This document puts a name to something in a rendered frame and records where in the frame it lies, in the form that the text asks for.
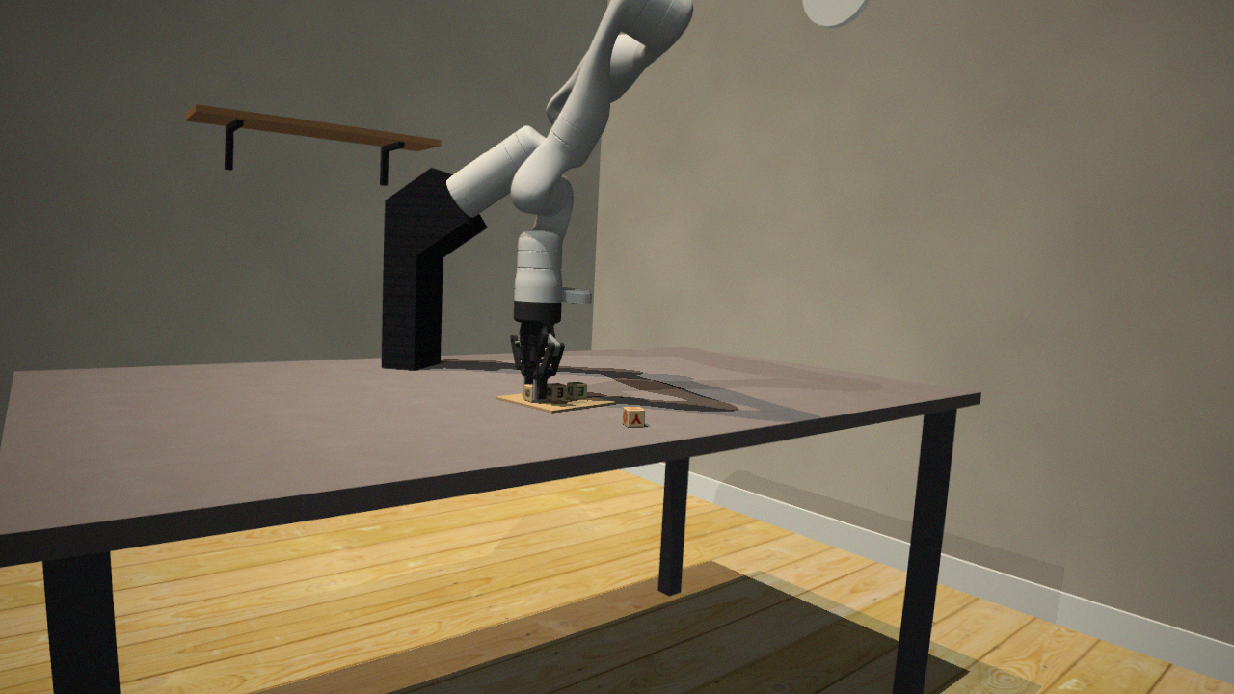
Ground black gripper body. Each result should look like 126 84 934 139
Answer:
515 301 561 357

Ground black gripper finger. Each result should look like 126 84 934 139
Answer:
510 333 534 398
528 333 565 403

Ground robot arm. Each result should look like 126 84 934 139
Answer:
445 0 694 304

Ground light orange mat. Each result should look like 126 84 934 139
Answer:
496 394 616 414

